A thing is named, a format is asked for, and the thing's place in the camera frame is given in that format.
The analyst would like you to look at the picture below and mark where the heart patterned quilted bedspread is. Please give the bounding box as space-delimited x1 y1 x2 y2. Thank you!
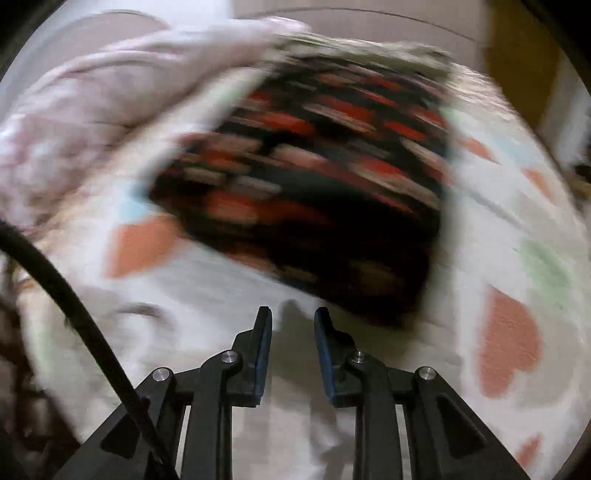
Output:
14 60 591 480

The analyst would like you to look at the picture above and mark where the black cable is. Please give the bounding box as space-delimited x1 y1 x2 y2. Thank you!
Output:
0 219 178 480

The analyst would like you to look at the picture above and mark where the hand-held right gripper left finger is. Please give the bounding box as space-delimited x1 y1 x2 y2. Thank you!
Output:
53 306 274 480

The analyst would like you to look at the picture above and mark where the black floral zip-up garment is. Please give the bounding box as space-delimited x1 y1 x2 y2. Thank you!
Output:
148 53 455 330

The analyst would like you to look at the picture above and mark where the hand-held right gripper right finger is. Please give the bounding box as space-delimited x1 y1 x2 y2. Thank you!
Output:
314 307 532 480

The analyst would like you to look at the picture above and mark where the arched padded headboard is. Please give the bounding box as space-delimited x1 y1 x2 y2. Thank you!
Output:
231 0 490 51

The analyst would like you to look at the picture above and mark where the wooden door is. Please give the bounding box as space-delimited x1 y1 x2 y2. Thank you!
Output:
485 0 571 127

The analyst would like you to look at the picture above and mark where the grey white-dotted pillow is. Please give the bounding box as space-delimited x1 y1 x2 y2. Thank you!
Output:
270 34 455 81

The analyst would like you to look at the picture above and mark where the pink crumpled comforter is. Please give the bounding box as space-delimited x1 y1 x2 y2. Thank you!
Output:
0 16 310 236

